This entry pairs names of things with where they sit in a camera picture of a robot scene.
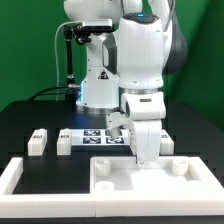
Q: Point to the silver camera on mount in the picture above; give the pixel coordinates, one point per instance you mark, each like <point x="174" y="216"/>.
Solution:
<point x="97" y="25"/>

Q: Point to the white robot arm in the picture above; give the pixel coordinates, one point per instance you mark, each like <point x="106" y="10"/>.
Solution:
<point x="128" y="53"/>

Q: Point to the white desk tabletop tray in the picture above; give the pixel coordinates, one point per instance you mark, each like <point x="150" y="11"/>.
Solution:
<point x="167" y="176"/>

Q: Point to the white marker base plate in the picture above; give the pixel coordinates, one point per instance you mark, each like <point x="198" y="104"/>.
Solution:
<point x="98" y="137"/>

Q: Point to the white U-shaped fence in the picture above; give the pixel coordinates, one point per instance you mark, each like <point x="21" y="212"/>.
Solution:
<point x="13" y="205"/>

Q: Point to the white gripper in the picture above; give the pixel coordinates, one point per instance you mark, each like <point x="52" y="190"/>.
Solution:
<point x="145" y="140"/>

